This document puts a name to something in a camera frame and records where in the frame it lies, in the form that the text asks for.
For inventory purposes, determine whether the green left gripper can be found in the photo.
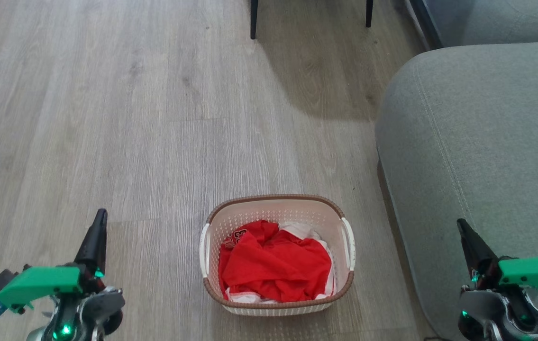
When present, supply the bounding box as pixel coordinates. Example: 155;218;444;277
0;208;108;314

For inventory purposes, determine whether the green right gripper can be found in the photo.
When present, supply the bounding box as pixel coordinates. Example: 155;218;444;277
456;218;538;307

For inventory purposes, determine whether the white laundry basket brown rim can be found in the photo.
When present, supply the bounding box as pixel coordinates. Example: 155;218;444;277
199;194;356;316

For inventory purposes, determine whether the grey fabric sofa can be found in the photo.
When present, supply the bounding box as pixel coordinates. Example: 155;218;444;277
374;40;538;341

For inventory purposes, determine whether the red garment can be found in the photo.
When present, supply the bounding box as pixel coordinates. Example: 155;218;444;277
218;220;333;303

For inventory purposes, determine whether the white garment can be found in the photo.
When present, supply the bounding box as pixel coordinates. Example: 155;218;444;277
226;220;338;304

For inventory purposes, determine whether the grey sofa section dark base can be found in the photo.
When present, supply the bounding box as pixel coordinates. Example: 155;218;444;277
405;0;538;50

